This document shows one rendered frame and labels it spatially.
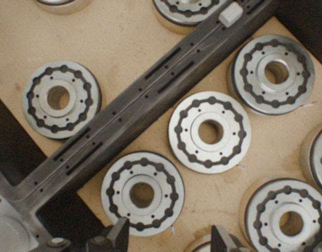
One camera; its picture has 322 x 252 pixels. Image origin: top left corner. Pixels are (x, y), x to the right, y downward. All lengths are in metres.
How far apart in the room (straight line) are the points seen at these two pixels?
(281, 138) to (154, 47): 0.21
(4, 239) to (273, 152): 0.40
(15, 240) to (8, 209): 0.06
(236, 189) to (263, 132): 0.08
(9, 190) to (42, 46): 0.21
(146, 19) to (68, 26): 0.11
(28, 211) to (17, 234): 0.19
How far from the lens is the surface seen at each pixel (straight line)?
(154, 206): 0.29
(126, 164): 0.30
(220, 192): 0.33
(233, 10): 0.25
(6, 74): 0.41
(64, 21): 0.39
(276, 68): 0.35
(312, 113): 0.38
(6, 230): 0.44
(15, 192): 0.27
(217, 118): 0.29
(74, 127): 0.31
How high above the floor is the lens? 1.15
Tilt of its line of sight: 85 degrees down
